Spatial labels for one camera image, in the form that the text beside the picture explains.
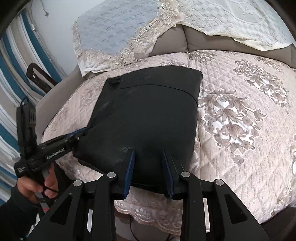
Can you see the black leather jacket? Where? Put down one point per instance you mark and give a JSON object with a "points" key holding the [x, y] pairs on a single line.
{"points": [[149, 110]]}

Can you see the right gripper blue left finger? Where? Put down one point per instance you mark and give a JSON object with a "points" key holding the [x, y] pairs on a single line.
{"points": [[128, 171]]}

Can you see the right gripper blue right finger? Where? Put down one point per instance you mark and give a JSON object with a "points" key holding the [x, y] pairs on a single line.
{"points": [[168, 167]]}

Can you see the white embossed lace cover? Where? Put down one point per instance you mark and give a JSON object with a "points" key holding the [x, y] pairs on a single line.
{"points": [[252, 23]]}

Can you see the person's left hand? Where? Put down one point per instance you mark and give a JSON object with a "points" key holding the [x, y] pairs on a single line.
{"points": [[28, 187]]}

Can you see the grey upholstered sofa frame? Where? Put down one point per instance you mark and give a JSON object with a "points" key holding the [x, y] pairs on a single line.
{"points": [[177, 39]]}

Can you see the blue lace-trimmed cover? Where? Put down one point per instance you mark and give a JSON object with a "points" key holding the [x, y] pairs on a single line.
{"points": [[116, 33]]}

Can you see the pink quilted floral bedspread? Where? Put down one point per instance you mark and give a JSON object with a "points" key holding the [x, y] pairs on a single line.
{"points": [[246, 128]]}

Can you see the blue striped curtain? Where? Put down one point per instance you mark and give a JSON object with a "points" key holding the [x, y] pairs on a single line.
{"points": [[21, 45]]}

